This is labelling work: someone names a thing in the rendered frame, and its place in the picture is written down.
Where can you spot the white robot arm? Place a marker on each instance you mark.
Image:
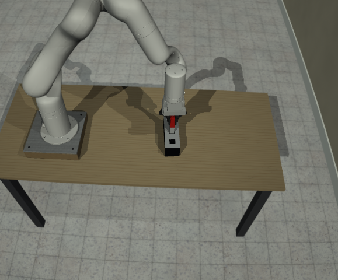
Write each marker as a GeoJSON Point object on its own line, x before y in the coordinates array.
{"type": "Point", "coordinates": [43, 77]}

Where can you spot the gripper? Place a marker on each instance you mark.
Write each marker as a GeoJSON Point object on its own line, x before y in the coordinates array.
{"type": "Point", "coordinates": [164, 104]}

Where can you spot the red and grey pin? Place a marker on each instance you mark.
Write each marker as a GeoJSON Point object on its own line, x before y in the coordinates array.
{"type": "Point", "coordinates": [172, 124]}

